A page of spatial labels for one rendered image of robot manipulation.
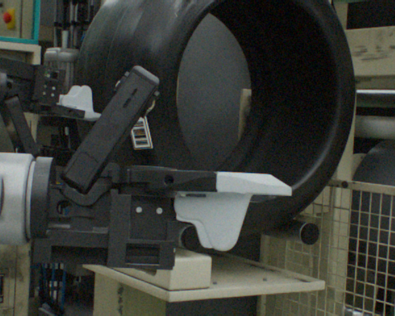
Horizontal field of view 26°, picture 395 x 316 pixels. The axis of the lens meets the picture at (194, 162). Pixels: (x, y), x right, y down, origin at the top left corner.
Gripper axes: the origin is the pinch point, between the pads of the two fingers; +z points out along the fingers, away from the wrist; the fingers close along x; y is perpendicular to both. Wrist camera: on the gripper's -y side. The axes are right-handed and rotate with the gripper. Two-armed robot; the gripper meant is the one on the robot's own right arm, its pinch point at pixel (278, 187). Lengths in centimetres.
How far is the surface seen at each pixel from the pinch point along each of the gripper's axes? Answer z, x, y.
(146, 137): -11, -78, -12
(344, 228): 41, -145, 1
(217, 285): 4, -92, 14
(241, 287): 9, -91, 14
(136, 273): -11, -94, 12
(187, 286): -2, -85, 14
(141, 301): -10, -125, 20
